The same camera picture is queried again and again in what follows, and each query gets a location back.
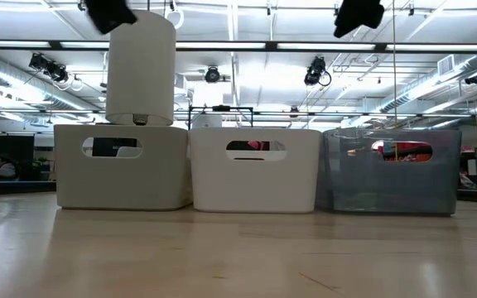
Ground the white lamp with wooden base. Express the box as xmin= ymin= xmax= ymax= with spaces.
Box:
xmin=104 ymin=8 xmax=177 ymax=127

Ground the black overhead light beam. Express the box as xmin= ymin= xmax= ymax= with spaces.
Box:
xmin=0 ymin=39 xmax=477 ymax=54

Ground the green potted plant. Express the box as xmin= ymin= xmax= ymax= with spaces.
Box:
xmin=31 ymin=156 xmax=55 ymax=182

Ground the light grey plastic bin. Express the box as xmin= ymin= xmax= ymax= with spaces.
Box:
xmin=53 ymin=123 xmax=193 ymax=211

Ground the dark translucent plastic bin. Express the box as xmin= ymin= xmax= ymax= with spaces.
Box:
xmin=316 ymin=127 xmax=463 ymax=216

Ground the person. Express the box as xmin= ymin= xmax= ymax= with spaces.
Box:
xmin=0 ymin=156 xmax=18 ymax=181

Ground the white plastic bin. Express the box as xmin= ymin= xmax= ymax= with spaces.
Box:
xmin=188 ymin=127 xmax=322 ymax=214

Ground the silver ventilation duct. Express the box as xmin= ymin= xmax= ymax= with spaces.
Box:
xmin=0 ymin=60 xmax=86 ymax=111
xmin=381 ymin=53 xmax=477 ymax=113

